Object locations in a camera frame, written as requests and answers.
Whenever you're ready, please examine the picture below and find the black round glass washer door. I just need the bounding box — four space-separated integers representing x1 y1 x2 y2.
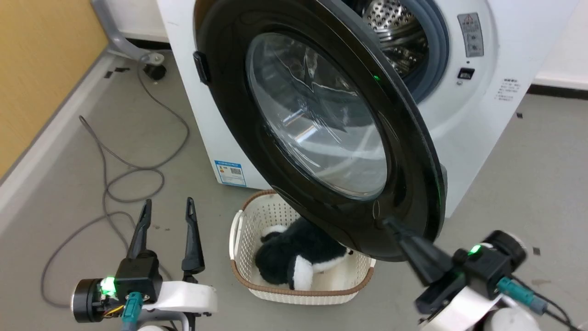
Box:
193 0 448 263

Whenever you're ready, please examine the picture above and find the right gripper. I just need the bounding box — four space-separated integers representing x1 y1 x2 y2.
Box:
383 217 527 331

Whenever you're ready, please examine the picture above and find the blue energy label sticker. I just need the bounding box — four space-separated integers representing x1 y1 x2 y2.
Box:
214 160 247 187

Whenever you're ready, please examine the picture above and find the grey warning sticker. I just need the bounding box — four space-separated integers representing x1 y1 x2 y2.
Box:
457 12 484 58

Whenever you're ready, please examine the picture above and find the right gripper teal-plug cable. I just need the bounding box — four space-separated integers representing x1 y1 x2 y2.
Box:
498 276 580 331

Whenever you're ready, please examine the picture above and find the black round floor foot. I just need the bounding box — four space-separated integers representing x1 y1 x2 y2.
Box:
143 64 167 81

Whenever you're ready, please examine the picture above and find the left gripper teal-plug cable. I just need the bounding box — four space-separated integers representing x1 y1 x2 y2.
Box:
120 292 144 331

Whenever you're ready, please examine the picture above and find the grey rubber door gasket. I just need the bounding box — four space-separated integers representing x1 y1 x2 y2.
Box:
411 0 451 104

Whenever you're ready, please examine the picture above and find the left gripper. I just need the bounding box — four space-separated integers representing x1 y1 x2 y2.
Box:
70 197 218 322

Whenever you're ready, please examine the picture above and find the grey caster leg stand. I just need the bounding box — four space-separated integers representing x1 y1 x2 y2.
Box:
90 0 164 65

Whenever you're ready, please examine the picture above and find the gripper teal-plug cable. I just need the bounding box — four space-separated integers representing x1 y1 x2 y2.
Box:
120 292 144 331
498 276 580 331

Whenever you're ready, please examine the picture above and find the black door hinge block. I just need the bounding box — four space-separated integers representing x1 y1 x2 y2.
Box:
192 51 211 86

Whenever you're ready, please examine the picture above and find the white front-load washing machine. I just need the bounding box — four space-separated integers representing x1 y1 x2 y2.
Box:
156 0 579 219

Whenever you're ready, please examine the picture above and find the white brown-rimmed laundry basket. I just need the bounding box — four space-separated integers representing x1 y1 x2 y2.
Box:
229 189 376 306

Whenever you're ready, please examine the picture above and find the stainless steel washer drum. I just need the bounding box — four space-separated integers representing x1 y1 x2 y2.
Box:
342 0 430 81

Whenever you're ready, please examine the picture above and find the small printed text label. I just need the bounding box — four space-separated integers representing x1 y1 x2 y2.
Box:
495 78 520 102

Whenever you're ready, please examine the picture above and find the black and white plush toy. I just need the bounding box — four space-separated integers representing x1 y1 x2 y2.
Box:
255 217 354 291

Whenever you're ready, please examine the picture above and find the thin grey floor cable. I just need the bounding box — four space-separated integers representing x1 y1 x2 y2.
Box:
40 60 190 308

